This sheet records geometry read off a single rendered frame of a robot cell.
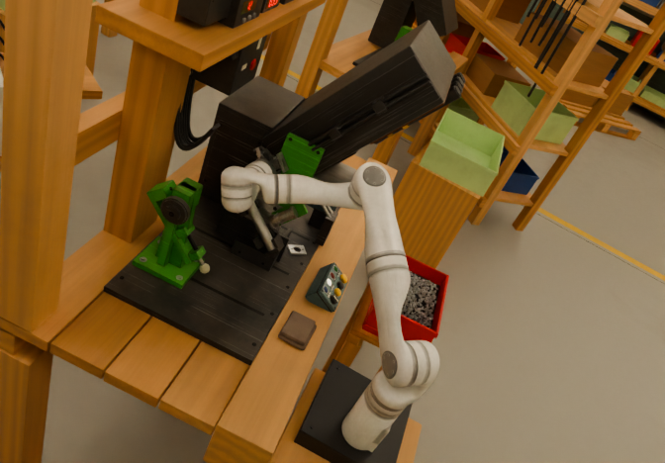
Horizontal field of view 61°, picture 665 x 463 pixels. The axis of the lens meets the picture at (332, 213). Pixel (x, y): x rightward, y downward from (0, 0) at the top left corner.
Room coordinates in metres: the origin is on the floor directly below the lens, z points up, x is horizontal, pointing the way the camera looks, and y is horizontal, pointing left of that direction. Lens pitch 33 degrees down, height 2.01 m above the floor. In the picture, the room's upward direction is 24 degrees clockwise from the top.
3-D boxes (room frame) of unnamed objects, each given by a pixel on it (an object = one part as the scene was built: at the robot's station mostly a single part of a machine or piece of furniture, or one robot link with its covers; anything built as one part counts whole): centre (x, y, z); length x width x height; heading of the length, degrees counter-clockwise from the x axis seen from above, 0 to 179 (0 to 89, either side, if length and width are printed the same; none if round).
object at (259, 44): (1.40, 0.42, 1.42); 0.17 x 0.12 x 0.15; 177
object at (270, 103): (1.62, 0.34, 1.07); 0.30 x 0.18 x 0.34; 177
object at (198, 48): (1.52, 0.47, 1.52); 0.90 x 0.25 x 0.04; 177
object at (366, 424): (0.87, -0.27, 0.99); 0.09 x 0.09 x 0.17; 82
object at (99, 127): (1.52, 0.58, 1.23); 1.30 x 0.05 x 0.09; 177
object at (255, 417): (1.48, -0.07, 0.82); 1.50 x 0.14 x 0.15; 177
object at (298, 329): (1.09, -0.04, 0.91); 0.10 x 0.08 x 0.03; 174
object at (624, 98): (7.82, -2.61, 0.22); 1.20 x 0.80 x 0.44; 118
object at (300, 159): (1.42, 0.15, 1.17); 0.13 x 0.12 x 0.20; 177
